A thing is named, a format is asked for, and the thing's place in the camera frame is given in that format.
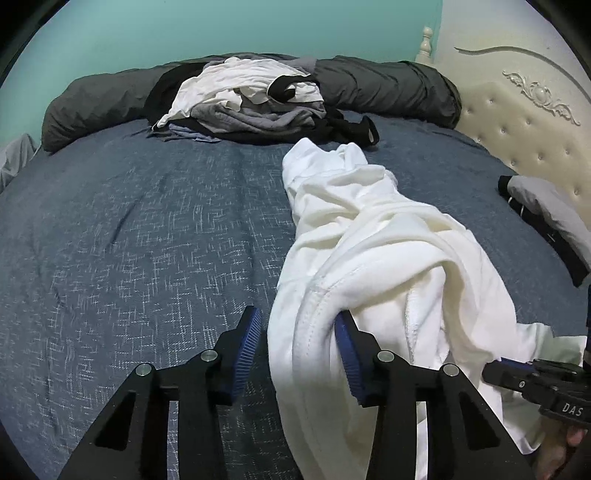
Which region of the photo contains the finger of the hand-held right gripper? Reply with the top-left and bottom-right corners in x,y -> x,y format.
482,357 -> 539,394

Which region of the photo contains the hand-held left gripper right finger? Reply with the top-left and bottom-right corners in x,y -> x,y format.
333,310 -> 536,480

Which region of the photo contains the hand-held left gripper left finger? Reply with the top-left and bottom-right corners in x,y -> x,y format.
58,305 -> 264,480

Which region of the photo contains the white long-sleeve shirt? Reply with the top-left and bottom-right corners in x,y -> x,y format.
268,137 -> 587,480

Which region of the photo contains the pile of mixed clothes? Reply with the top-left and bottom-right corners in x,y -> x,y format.
148,62 -> 380,148

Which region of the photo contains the person's right hand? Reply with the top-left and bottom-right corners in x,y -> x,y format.
538,421 -> 591,480

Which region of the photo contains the blue patterned bedspread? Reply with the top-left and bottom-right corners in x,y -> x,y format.
0,113 -> 591,480

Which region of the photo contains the grey and black folded garment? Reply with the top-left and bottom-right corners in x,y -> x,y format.
498,174 -> 591,288

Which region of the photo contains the pale blue crumpled garment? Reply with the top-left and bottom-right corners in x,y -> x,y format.
167,122 -> 205,140

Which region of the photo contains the cream tufted headboard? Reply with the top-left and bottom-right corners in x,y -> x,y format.
416,0 -> 591,259

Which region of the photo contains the grey crumpled garment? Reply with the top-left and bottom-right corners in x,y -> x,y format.
191,99 -> 326,136

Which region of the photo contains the white crumpled garment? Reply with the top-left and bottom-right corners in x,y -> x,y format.
157,56 -> 326,127

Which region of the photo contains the dark grey rolled duvet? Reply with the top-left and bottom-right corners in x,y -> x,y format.
41,53 -> 462,153

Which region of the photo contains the light grey cloth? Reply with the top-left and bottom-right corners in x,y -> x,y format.
0,134 -> 40,191

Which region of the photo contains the cream bedpost finial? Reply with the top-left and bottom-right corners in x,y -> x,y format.
414,25 -> 435,65

